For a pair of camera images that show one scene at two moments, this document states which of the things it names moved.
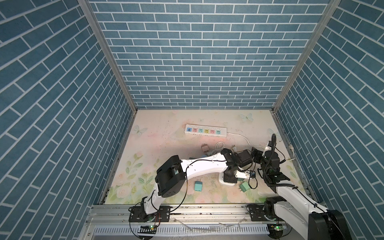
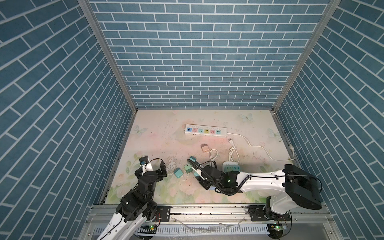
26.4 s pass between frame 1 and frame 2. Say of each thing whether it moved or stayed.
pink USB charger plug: stayed
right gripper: moved
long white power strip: stayed
